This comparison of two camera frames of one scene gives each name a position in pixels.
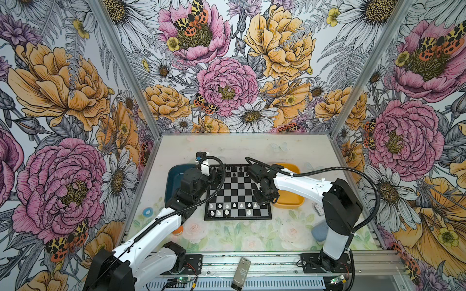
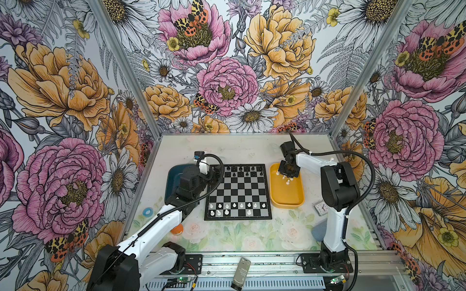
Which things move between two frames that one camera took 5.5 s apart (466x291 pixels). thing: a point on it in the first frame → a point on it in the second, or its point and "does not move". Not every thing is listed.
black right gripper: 260,200 → 295,174
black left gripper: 220,175 does not move
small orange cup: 178,231 does not move
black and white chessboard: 236,199 does not move
